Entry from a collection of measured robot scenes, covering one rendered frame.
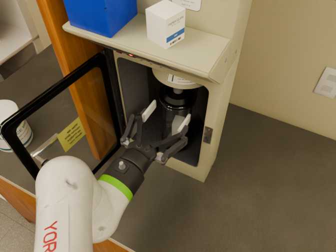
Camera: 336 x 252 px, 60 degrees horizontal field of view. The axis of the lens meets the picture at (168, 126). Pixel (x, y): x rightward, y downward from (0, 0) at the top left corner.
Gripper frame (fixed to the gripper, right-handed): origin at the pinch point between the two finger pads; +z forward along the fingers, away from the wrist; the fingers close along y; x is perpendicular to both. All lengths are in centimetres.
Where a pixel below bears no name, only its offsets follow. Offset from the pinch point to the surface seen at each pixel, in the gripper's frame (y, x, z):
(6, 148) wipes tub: 53, 23, -25
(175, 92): 0.0, -5.7, 3.8
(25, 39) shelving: 105, 29, 32
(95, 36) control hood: 9.1, -30.9, -12.5
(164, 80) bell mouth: 1.5, -12.3, 0.2
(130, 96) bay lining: 14.1, 0.3, 1.0
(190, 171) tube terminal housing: -9.1, 22.6, -1.8
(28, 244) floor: 74, 120, -43
